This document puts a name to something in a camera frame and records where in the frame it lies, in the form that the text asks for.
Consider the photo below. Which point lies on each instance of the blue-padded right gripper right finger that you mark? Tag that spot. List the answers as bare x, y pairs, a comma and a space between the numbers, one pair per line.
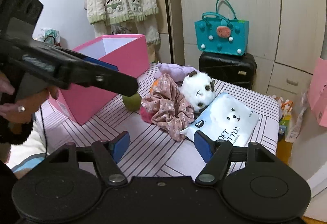
216, 155

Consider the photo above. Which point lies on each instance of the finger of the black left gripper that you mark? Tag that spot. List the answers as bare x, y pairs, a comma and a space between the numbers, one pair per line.
90, 72

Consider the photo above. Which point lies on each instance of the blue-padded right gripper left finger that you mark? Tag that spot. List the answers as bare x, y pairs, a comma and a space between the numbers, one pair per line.
107, 155

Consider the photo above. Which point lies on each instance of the green plush ball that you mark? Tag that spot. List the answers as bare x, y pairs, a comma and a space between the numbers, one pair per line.
132, 103

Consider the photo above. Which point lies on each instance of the pink floral fabric scrunchie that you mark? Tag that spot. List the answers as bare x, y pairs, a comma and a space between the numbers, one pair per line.
166, 107

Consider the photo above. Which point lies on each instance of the soft cotton tissue pack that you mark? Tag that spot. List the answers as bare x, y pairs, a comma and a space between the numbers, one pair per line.
226, 118

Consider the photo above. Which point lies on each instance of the person's left hand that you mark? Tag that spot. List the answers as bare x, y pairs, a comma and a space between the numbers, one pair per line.
21, 111

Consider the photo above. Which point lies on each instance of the striped pink table cover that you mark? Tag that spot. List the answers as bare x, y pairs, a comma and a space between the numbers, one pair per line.
152, 152

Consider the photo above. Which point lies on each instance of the pink cardboard storage box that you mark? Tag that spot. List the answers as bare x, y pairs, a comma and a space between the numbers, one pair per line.
116, 62

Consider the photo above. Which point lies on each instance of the white panda plush toy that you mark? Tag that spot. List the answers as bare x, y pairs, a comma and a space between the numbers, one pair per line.
199, 90

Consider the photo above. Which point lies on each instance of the colourful gift bag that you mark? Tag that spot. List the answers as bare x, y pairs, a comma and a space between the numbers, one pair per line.
286, 107

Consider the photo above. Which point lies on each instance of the black suitcase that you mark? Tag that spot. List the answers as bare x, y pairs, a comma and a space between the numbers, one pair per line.
237, 70

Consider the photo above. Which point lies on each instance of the purple plush toy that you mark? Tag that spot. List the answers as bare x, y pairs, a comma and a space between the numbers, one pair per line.
175, 71

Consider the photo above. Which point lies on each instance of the pink paper bag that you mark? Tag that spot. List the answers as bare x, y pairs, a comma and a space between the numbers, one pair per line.
317, 92

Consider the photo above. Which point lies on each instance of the teal felt tote bag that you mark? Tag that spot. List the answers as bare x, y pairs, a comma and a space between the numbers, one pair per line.
217, 34

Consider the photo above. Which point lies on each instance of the beige wardrobe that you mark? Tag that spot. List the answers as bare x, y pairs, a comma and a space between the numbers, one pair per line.
285, 37

